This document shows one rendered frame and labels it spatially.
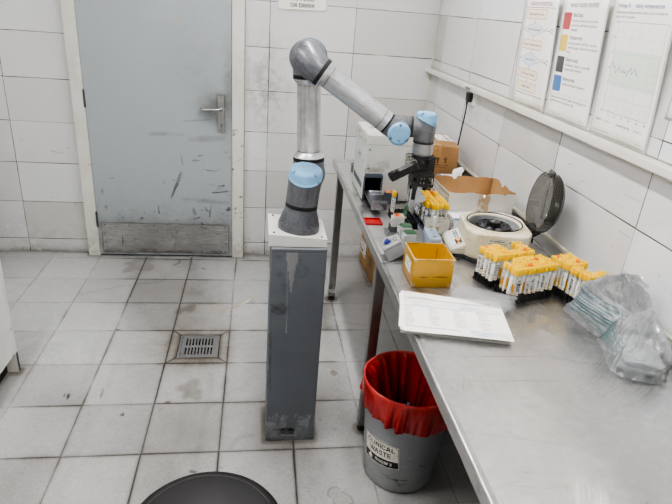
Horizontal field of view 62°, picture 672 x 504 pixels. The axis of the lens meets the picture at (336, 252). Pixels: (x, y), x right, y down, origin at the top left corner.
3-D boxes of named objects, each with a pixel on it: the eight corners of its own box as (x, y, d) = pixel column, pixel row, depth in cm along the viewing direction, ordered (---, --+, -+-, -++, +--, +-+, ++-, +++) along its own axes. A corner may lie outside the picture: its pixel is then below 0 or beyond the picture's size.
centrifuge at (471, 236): (439, 236, 217) (444, 206, 212) (515, 242, 217) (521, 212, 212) (449, 261, 195) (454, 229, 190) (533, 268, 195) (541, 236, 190)
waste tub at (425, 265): (400, 269, 187) (404, 242, 183) (439, 270, 189) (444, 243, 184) (410, 288, 175) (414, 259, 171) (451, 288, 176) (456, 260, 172)
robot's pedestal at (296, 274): (265, 441, 230) (271, 248, 195) (264, 408, 248) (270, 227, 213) (313, 439, 233) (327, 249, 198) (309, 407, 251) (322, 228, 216)
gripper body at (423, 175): (432, 190, 206) (437, 158, 201) (410, 188, 205) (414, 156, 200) (427, 183, 213) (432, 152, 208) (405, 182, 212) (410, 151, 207)
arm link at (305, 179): (282, 204, 194) (287, 167, 189) (288, 193, 207) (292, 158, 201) (316, 210, 194) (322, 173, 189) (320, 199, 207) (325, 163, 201)
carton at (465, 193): (426, 206, 249) (431, 173, 243) (487, 208, 253) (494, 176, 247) (443, 227, 227) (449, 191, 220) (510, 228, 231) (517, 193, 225)
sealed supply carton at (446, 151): (402, 162, 316) (406, 130, 308) (443, 165, 317) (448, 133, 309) (410, 178, 288) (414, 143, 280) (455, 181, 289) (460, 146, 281)
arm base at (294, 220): (274, 231, 197) (277, 205, 193) (281, 217, 211) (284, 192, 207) (316, 238, 197) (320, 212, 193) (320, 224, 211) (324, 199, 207)
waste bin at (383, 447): (346, 433, 238) (355, 346, 220) (429, 431, 243) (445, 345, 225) (361, 506, 204) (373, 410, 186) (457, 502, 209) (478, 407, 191)
